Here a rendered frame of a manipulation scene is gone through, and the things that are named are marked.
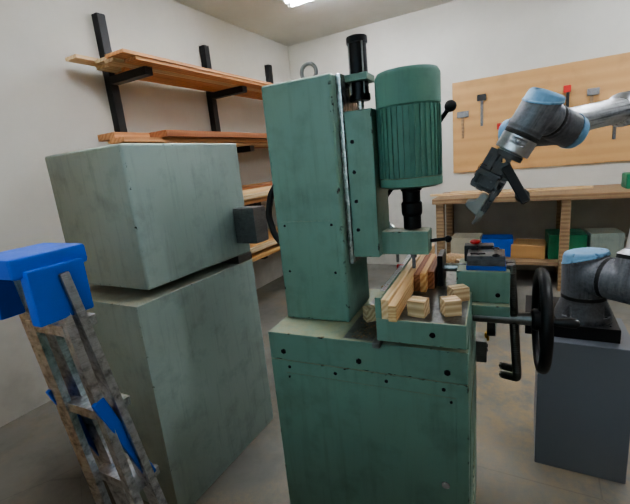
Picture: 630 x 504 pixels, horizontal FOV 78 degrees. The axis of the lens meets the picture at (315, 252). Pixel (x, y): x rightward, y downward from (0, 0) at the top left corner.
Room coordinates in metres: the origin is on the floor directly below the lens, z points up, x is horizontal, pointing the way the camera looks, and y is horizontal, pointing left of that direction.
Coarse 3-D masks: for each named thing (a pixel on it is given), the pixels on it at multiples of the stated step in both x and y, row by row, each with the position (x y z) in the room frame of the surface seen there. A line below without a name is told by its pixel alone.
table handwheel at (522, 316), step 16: (544, 272) 0.96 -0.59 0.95; (544, 288) 0.91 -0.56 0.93; (544, 304) 0.89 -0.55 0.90; (480, 320) 1.04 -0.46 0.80; (496, 320) 1.02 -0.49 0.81; (512, 320) 1.00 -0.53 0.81; (528, 320) 0.98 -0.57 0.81; (544, 320) 0.87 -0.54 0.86; (544, 336) 0.86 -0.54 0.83; (544, 352) 0.86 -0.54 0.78; (544, 368) 0.88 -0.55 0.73
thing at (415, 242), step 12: (396, 228) 1.17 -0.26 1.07; (420, 228) 1.13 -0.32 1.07; (384, 240) 1.13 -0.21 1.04; (396, 240) 1.12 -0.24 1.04; (408, 240) 1.10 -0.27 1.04; (420, 240) 1.09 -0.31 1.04; (384, 252) 1.13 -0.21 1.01; (396, 252) 1.12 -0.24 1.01; (408, 252) 1.10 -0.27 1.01; (420, 252) 1.09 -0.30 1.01
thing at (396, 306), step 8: (432, 248) 1.42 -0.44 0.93; (424, 256) 1.29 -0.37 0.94; (416, 264) 1.20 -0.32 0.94; (408, 280) 1.05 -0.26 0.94; (400, 288) 0.98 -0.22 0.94; (408, 288) 1.00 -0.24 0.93; (400, 296) 0.92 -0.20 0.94; (408, 296) 0.99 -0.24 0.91; (392, 304) 0.87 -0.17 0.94; (400, 304) 0.90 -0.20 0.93; (392, 312) 0.86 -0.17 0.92; (400, 312) 0.90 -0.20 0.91; (392, 320) 0.86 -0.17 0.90
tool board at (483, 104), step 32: (576, 64) 3.67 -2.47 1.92; (608, 64) 3.56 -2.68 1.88; (480, 96) 4.03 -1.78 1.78; (512, 96) 3.92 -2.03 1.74; (576, 96) 3.66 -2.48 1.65; (608, 96) 3.55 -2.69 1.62; (480, 128) 4.06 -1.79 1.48; (608, 128) 3.54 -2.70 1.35; (480, 160) 4.06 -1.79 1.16; (512, 160) 3.91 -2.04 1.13; (544, 160) 3.78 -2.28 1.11; (576, 160) 3.65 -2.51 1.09; (608, 160) 3.53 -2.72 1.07
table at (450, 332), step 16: (448, 272) 1.21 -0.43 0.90; (432, 304) 0.95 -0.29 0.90; (464, 304) 0.93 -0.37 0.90; (480, 304) 0.99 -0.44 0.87; (496, 304) 0.98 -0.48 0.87; (384, 320) 0.88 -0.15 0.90; (400, 320) 0.87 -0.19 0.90; (416, 320) 0.86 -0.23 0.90; (432, 320) 0.85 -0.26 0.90; (448, 320) 0.84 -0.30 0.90; (464, 320) 0.83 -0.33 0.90; (384, 336) 0.89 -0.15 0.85; (400, 336) 0.87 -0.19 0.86; (416, 336) 0.85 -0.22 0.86; (432, 336) 0.83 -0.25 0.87; (448, 336) 0.82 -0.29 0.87; (464, 336) 0.81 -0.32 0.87
